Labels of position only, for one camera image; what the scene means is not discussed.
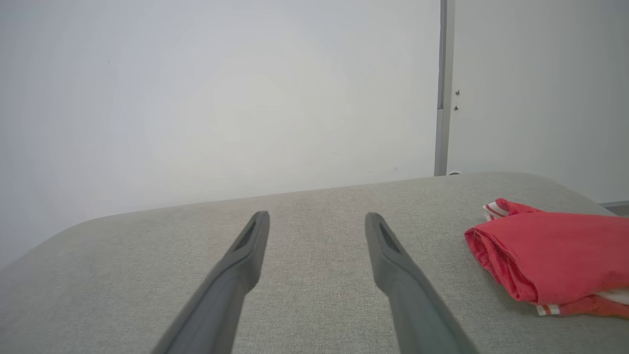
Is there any red garment with white stripes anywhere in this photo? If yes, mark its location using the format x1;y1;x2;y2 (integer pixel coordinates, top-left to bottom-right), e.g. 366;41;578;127
464;198;629;319

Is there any grey metal partition post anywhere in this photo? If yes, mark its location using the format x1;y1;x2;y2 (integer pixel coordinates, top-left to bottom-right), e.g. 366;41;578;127
433;0;456;177

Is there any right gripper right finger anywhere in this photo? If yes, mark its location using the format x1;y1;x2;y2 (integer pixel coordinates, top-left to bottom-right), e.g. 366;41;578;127
365;212;479;354

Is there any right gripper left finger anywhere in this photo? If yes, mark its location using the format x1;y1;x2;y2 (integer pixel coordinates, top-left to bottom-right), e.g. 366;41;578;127
151;211;271;354

